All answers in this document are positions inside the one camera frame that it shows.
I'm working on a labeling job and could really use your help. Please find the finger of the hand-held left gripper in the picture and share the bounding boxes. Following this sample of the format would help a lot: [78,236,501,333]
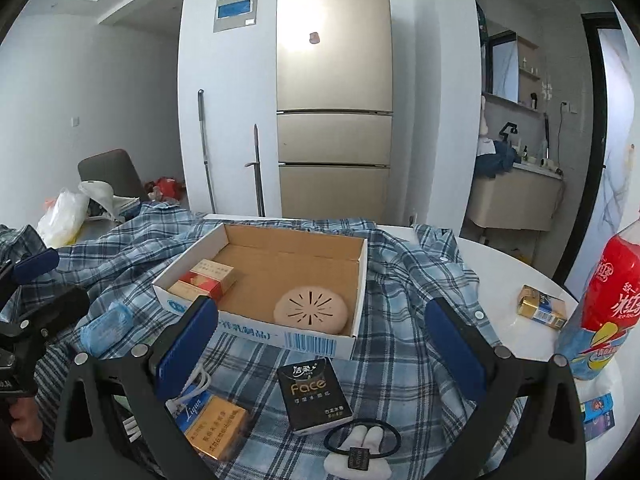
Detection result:
[0,247,61,301]
[0,285,92,343]

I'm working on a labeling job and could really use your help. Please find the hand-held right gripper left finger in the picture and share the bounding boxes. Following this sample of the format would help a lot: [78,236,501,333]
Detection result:
[50,295,221,480]

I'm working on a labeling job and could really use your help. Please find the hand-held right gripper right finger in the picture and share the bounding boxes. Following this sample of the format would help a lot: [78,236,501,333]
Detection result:
[424,297,587,480]

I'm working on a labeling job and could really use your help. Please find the white charger cable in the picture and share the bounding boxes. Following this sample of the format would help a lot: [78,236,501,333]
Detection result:
[125,365,211,438]

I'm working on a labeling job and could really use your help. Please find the blue tissue pack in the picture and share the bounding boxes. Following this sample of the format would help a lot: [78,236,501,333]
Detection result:
[80,302,133,353]

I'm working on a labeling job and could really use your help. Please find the orange cigarette pack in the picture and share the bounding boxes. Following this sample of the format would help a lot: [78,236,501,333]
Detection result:
[175,392,251,461]

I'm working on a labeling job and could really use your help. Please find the gold and blue cigarette pack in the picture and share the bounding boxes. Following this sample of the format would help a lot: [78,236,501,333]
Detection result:
[516,285,568,331]

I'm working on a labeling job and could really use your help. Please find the cardboard box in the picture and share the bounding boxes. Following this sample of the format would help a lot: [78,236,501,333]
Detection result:
[151,221,369,361]

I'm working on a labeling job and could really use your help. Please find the black tissue pack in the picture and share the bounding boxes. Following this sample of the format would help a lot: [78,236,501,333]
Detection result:
[277,356,355,436]

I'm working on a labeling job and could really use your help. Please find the black hair tie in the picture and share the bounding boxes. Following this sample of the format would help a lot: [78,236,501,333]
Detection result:
[323,417,402,470]

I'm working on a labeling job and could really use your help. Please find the person's left hand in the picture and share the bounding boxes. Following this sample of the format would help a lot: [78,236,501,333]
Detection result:
[7,400,48,443]

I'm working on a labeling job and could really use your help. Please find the translucent plastic bag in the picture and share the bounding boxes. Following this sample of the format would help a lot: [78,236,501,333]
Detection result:
[36,187,91,248]

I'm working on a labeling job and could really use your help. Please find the red cigarette pack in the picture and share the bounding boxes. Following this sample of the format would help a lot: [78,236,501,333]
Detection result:
[167,258,237,303]

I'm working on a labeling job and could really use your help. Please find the blue plaid tablecloth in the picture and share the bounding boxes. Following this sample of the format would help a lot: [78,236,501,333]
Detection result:
[0,202,531,480]

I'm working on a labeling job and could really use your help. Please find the white plastic bag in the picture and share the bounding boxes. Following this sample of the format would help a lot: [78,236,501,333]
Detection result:
[77,180,143,223]

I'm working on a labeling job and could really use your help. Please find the grey chair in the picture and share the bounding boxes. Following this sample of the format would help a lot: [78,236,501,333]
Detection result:
[77,149,150,206]

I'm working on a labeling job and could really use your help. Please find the pink round vented disc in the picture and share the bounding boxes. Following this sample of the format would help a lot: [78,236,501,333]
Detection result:
[273,285,353,335]

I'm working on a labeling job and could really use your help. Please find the red bag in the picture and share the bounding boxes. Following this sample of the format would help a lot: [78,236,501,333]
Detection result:
[152,176,187,201]

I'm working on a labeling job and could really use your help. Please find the small blue snack packet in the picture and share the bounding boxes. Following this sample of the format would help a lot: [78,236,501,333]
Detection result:
[580,392,616,443]

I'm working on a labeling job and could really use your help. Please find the beige sink cabinet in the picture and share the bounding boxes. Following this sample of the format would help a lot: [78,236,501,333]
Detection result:
[467,160,566,233]

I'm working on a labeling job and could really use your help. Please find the red soda bottle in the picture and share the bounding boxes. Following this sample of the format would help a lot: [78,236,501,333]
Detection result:
[557,220,640,381]

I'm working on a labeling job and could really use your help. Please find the blue cloth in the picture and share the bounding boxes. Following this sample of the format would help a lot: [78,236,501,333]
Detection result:
[475,140,521,178]

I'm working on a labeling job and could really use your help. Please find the gold refrigerator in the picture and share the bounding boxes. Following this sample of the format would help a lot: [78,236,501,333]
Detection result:
[276,0,394,221]

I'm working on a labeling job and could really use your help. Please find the bathroom mirror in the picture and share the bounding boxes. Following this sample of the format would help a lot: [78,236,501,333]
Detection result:
[487,30,518,103]

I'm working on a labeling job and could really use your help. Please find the frosted glass door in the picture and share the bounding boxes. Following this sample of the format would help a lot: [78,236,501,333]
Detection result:
[552,10,640,286]

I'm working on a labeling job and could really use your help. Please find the grey electrical panel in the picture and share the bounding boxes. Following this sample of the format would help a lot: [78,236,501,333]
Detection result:
[214,0,261,35]

